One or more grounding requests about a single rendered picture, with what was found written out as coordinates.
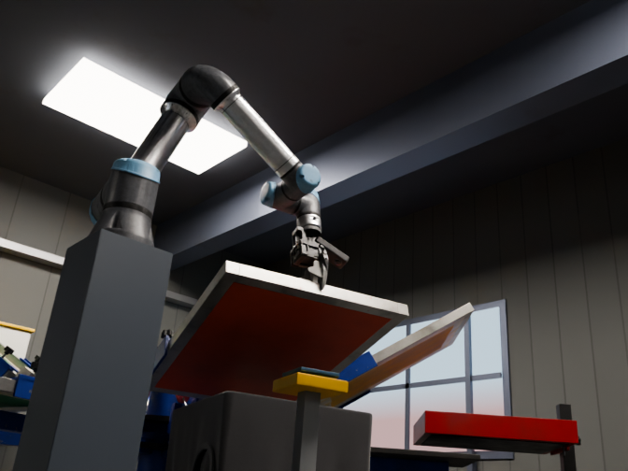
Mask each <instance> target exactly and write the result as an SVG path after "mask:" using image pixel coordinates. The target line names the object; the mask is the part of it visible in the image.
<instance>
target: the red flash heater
mask: <svg viewBox="0 0 628 471"><path fill-rule="evenodd" d="M576 444H578V426H577V421H570V420H557V419H543V418H529V417H515V416H501V415H487V414H473V413H459V412H445V411H432V410H425V411H424V412H423V414H422V415H421V416H420V418H419V419H418V420H417V422H416V423H415V424H414V426H413V445H415V446H428V447H441V448H455V449H469V450H494V451H507V452H520V453H533V454H547V453H550V455H556V454H559V453H562V452H563V447H564V449H565V451H569V450H570V448H569V447H570V446H573V445H576Z"/></svg>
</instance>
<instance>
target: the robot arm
mask: <svg viewBox="0 0 628 471"><path fill-rule="evenodd" d="M211 107H212V108H213V110H214V111H219V112H220V113H221V114H222V115H223V116H224V117H225V118H226V119H227V120H228V121H229V122H230V123H231V124H232V125H233V126H234V127H235V128H236V130H237V131H238V132H239V133H240V134H241V135H242V136H243V137H244V138H245V139H246V140H247V142H248V143H249V144H250V145H251V146H252V147H253V148H254V149H255V150H256V152H257V153H258V154H259V155H260V156H261V157H262V158H263V159H264V161H265V162H266V163H267V164H268V165H269V166H270V167H271V168H272V169H273V170H274V172H275V173H276V174H277V175H278V176H279V177H280V178H281V179H282V182H280V183H279V184H277V183H276V182H272V181H268V182H266V184H265V185H264V186H263V188H262V190H261V194H260V201H261V203H262V204H263V205H265V206H267V207H270V208H273V209H276V210H279V211H282V212H285V213H288V214H291V215H294V216H296V223H297V227H296V228H295V230H294V231H293V249H292V250H291V266H294V267H298V266H300V267H304V268H307V270H306V271H305V275H304V276H303V277H301V279H305V280H309V281H313V282H317V283H318V278H319V279H320V281H321V283H320V285H321V290H323V289H324V287H325V285H326V280H327V271H328V262H330V263H331V264H333V265H335V266H336V267H338V268H339V269H341V268H342V267H343V266H344V265H345V264H346V263H347V261H348V260H349V258H350V257H349V256H348V255H346V254H345V253H343V252H342V251H340V250H338V249H337V248H336V247H334V246H333V245H331V244H330V243H328V242H327V241H325V240H324V239H322V238H321V209H320V206H321V203H320V198H319V195H318V193H317V192H316V191H315V190H314V189H316V188H317V187H318V186H319V184H320V182H321V174H320V172H319V170H318V169H317V167H315V166H314V165H311V164H302V163H301V162H300V161H299V160H298V159H297V157H296V156H295V155H294V154H293V153H292V152H291V151H290V149H289V148H288V147H287V146H286V145H285V144H284V143H283V142H282V140H281V139H280V138H279V137H278V136H277V135H276V134H275V132H274V131H273V130H272V129H271V128H270V127H269V126H268V125H267V123H266V122H265V121H264V120H263V119H262V118H261V117H260V116H259V114H258V113H257V112H256V111H255V110H254V109H253V108H252V107H251V105H250V104H249V103H248V102H247V101H246V100H245V99H244V97H243V96H242V95H241V94H240V88H239V87H238V86H237V85H236V84H235V83H234V82H233V80H232V79H231V78H229V77H228V76H227V75H226V74H224V73H223V72H222V71H220V70H219V69H217V68H215V67H213V66H210V65H206V64H198V65H195V66H192V67H190V68H189V69H187V70H186V71H185V73H184V74H183V75H182V77H181V78H180V80H179V81H178V83H177V84H176V85H175V87H174V88H173V89H172V90H171V91H170V93H169V94H168V95H167V97H166V98H165V100H164V102H163V103H162V105H161V106H160V113H161V116H160V118H159V119H158V121H157V122H155V124H154V125H153V127H152V128H151V129H150V131H149V133H148V134H147V136H146V137H145V138H144V140H143V141H142V143H141V144H140V146H139V147H138V148H137V150H136V152H135V153H134V155H133V156H132V157H131V158H120V159H118V160H116V161H115V162H114V163H113V165H112V167H111V173H110V177H109V179H108V181H107V182H106V184H105V185H104V187H103V188H102V190H101V191H100V192H99V194H97V195H96V197H95V198H94V199H93V200H92V202H91V205H90V209H89V214H90V218H91V221H92V223H93V225H94V227H93V229H92V230H91V232H90V233H89V235H88V236H90V235H91V234H93V233H95V232H96V231H98V230H100V229H105V230H107V231H109V232H112V233H115V234H118V235H121V236H125V237H128V238H131V239H133V240H136V241H138V242H141V243H144V244H147V245H150V246H153V247H154V244H153V237H152V231H151V221H152V216H153V211H154V207H155V202H156V196H157V192H158V187H159V184H160V173H161V171H162V170H163V168H164V166H165V165H166V163H167V162H168V160H169V159H170V157H171V155H172V154H173V152H174V151H175V149H176V148H177V146H178V144H179V143H180V141H181V140H182V138H183V137H184V136H185V135H186V133H190V132H193V131H194V130H195V128H196V127H197V125H198V124H199V122H200V121H201V120H202V119H203V117H204V116H205V114H206V113H207V111H208V110H209V109H210V108H211Z"/></svg>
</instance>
